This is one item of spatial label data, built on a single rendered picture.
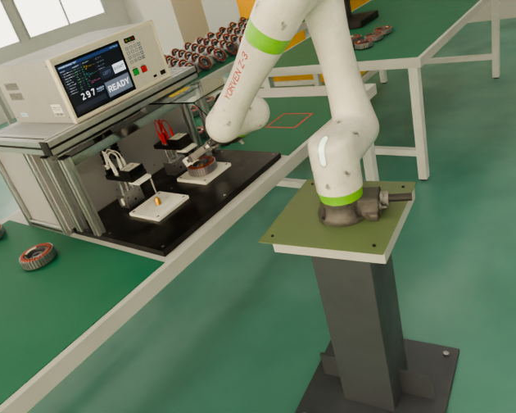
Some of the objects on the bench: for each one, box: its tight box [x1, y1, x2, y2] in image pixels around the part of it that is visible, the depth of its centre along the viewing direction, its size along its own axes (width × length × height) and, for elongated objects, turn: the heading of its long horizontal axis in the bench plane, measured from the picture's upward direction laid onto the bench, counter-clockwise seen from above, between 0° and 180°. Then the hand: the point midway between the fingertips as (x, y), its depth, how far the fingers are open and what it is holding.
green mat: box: [0, 220, 165, 413], centre depth 148 cm, size 94×61×1 cm, turn 78°
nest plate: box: [177, 161, 231, 185], centre depth 182 cm, size 15×15×1 cm
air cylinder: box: [163, 154, 187, 175], centre depth 190 cm, size 5×8×6 cm
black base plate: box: [73, 148, 281, 257], centre depth 176 cm, size 47×64×2 cm
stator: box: [187, 156, 218, 177], centre depth 181 cm, size 11×11×4 cm
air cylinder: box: [116, 184, 145, 208], centre depth 174 cm, size 5×8×6 cm
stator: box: [19, 243, 57, 270], centre depth 158 cm, size 11×11×4 cm
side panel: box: [0, 151, 75, 236], centre depth 171 cm, size 28×3×32 cm, turn 78°
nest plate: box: [129, 191, 189, 221], centre depth 166 cm, size 15×15×1 cm
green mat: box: [193, 96, 332, 156], centre depth 231 cm, size 94×61×1 cm, turn 78°
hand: (198, 154), depth 178 cm, fingers open, 13 cm apart
